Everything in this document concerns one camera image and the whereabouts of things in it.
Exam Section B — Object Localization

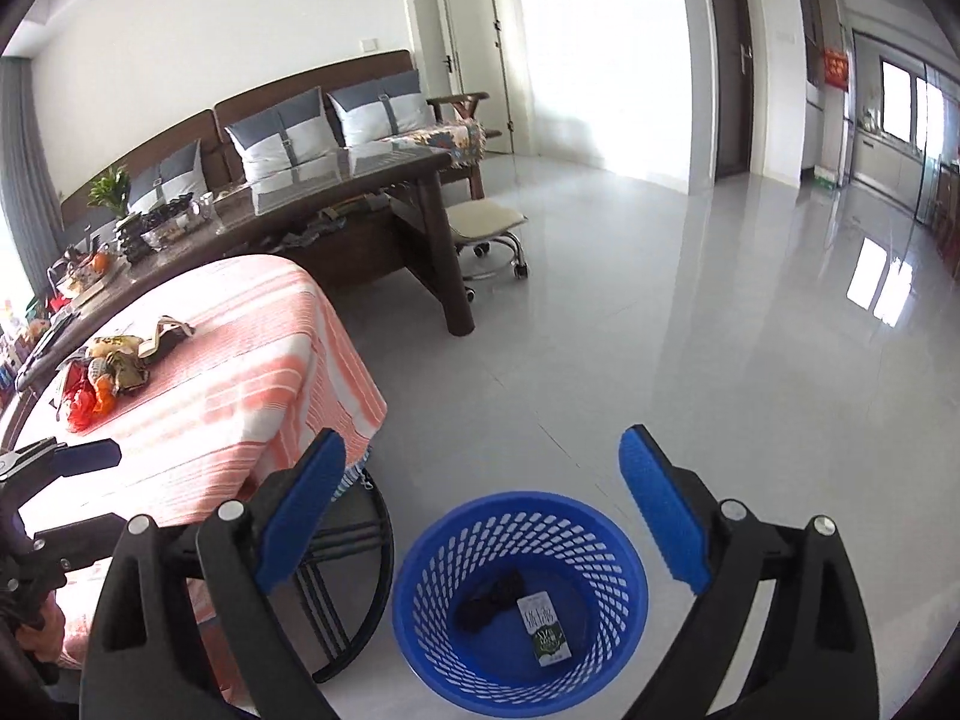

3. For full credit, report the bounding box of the red white snack wrapper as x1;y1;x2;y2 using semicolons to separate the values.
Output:
58;369;97;432

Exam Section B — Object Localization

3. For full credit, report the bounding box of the yellow green snack wrapper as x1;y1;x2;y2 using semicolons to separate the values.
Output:
87;334;143;362

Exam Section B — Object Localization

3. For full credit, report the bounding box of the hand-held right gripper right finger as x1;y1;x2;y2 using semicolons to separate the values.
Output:
618;424;880;720

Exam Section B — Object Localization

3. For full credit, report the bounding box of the wooden chair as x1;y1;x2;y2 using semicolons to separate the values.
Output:
932;161;960;280

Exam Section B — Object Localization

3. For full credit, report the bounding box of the dark brown door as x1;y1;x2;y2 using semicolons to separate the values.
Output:
701;0;755;181

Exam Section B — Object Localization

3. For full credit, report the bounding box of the black crumpled wrapper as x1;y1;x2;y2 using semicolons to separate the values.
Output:
457;568;530;635

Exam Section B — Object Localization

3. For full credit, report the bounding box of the cushioned stool with wheels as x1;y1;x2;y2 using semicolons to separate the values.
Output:
446;200;530;283

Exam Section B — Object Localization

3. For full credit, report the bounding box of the dark green wrapper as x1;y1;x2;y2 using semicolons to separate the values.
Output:
94;357;151;395

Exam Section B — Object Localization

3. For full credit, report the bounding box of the bright window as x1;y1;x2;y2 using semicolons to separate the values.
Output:
881;60;960;160

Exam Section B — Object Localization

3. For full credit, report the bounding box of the green potted plant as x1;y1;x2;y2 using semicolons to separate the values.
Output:
88;167;132;222

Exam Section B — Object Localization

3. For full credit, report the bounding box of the green white milk carton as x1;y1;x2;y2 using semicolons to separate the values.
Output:
517;591;569;666

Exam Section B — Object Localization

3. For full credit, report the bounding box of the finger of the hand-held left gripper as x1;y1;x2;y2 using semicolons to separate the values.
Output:
0;436;122;485
30;511;127;567

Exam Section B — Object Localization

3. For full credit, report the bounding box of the person's left hand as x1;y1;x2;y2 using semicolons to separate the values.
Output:
13;601;68;667

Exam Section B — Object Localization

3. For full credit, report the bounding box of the black textured vase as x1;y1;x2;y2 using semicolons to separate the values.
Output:
114;216;145;262

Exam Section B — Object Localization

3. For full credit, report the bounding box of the grey curtain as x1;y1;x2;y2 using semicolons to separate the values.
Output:
0;60;65;290

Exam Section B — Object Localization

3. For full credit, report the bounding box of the dark glass side table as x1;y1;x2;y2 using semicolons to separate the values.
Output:
45;146;477;338

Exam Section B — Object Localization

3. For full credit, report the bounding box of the blue plastic mesh basket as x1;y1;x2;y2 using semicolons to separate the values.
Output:
391;491;650;707

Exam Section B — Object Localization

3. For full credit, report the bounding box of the black metal table frame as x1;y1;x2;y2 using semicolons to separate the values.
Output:
289;469;396;685

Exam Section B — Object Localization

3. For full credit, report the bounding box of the dark wooden sofa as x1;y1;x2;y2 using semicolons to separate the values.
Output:
60;50;490;230

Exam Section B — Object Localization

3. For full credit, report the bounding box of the white door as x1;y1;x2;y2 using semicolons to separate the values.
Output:
435;0;461;102

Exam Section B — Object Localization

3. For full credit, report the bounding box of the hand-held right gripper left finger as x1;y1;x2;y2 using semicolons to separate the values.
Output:
81;427;347;720

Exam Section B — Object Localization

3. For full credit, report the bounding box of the grey white pillow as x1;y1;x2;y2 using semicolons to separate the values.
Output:
328;69;440;147
127;139;209;215
225;87;336;185

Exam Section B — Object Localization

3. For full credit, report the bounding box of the kitchen counter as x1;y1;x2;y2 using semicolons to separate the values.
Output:
853;127;932;202

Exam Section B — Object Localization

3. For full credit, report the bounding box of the silver brown snack wrapper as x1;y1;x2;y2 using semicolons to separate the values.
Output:
135;317;197;357

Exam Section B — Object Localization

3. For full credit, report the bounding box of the patterned sofa blanket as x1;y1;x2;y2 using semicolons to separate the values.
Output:
429;118;485;170

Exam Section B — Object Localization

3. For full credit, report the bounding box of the tray with dark tea set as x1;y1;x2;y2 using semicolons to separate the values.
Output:
141;195;200;245

